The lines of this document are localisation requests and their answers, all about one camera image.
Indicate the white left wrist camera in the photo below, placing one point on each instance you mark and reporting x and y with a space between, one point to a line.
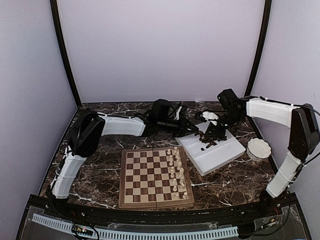
179 111

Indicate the white slotted cable duct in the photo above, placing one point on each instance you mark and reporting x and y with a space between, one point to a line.
121 231

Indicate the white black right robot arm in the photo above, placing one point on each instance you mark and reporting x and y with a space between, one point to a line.
291 130

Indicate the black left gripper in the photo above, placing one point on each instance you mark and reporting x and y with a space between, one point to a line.
184 126

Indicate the white divided plastic tray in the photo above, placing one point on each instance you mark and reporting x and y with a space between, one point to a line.
207 160

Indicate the white chess piece row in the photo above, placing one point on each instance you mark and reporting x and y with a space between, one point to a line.
174 181

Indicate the wooden chess board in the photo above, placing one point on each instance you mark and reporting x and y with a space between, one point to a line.
141 181

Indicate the black front rail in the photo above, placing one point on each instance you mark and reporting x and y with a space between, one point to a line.
244 214

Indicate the right black frame post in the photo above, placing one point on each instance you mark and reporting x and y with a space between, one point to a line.
259 47

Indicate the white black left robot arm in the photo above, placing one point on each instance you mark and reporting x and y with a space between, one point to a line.
84 137

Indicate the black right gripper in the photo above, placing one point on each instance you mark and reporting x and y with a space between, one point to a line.
215 130

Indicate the pile of dark chess pieces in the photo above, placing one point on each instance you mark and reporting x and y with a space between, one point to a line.
209 139

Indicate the white scalloped bowl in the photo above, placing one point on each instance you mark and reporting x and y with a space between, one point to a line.
258 150

